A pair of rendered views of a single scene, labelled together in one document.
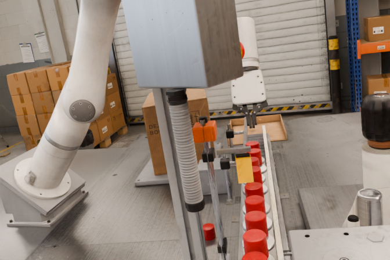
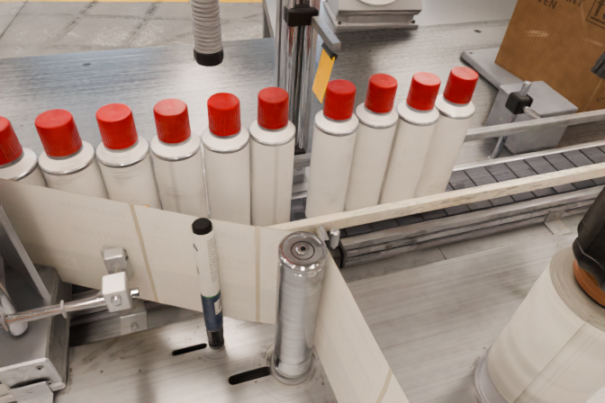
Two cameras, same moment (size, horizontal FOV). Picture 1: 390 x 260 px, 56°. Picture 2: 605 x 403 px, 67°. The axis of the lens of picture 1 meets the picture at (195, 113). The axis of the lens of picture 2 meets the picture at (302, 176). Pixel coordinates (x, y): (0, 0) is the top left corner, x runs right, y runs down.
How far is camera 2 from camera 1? 63 cm
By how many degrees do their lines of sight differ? 58
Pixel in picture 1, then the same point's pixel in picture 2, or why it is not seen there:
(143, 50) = not seen: outside the picture
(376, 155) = (547, 277)
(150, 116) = not seen: outside the picture
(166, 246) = not seen: hidden behind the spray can
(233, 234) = not seen: hidden behind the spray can
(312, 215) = (472, 264)
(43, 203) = not seen: outside the picture
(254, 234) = (114, 111)
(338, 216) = (492, 304)
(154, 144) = (520, 14)
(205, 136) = not seen: outside the picture
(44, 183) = not seen: outside the picture
